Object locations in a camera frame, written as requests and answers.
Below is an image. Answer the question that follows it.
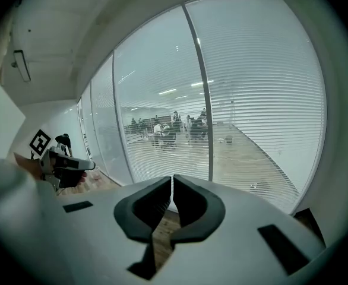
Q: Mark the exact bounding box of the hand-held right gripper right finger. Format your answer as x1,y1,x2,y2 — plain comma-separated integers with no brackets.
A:
169,173,226,248

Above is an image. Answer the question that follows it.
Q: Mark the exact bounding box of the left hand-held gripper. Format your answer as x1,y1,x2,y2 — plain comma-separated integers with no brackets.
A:
29,128,97,192

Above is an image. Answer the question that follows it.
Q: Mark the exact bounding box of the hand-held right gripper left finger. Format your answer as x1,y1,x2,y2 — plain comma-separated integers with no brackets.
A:
113,175,173,280

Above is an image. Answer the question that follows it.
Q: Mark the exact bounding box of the person's left forearm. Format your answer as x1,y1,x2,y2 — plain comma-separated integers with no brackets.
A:
13,152,43,181

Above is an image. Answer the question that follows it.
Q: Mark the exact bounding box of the glass door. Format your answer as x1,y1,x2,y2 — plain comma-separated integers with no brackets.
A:
77,84,95,163

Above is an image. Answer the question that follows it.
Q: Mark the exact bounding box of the white ceiling fixture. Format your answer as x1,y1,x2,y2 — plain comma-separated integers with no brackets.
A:
11,49,33,83

